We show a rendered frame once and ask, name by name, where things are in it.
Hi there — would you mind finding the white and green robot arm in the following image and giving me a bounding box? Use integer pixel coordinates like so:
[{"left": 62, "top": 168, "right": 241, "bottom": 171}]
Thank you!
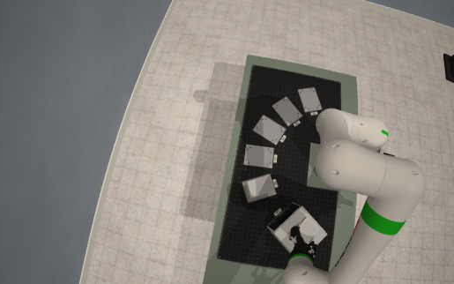
[{"left": 283, "top": 108, "right": 426, "bottom": 284}]

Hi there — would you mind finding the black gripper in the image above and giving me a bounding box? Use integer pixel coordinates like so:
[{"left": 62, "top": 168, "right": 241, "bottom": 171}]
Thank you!
[{"left": 289, "top": 222, "right": 317, "bottom": 256}]

